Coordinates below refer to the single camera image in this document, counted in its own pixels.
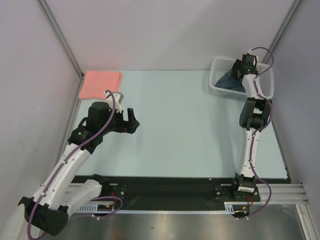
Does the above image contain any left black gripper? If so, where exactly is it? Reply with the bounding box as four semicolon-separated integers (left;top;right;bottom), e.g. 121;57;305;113
100;106;139;135

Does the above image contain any blue-grey t shirt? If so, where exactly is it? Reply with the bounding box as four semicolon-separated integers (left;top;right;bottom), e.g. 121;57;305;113
214;72;246;93

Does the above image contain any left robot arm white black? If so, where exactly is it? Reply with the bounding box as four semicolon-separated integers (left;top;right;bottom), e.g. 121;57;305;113
19;101;140;239

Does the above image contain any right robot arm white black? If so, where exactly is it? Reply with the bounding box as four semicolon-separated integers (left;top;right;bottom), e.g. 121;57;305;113
230;52;272;201

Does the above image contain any white plastic perforated basket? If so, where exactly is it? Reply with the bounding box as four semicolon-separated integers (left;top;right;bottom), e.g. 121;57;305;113
209;56;274;101

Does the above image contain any folded pink t shirt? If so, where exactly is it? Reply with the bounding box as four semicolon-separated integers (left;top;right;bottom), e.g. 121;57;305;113
78;70;123;100

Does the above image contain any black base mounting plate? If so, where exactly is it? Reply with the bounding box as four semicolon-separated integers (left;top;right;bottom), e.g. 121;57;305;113
49;174;293;212

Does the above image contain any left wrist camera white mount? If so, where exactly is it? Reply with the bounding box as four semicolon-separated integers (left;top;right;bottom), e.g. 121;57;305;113
104;90;124;113

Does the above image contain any right aluminium frame post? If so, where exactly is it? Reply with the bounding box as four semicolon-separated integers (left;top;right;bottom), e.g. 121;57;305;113
269;0;303;54

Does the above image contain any aluminium frame post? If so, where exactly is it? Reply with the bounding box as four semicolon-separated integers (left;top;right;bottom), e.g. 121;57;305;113
269;0;303;54
36;0;84;80

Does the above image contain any white slotted cable duct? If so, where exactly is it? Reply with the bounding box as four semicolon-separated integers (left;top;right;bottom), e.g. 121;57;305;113
75;202;249;215

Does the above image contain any left aluminium frame post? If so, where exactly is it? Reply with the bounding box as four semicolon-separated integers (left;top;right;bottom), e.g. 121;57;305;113
36;0;84;80

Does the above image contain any aluminium front rail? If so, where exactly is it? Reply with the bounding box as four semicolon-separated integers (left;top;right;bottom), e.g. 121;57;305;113
58;183;309;204

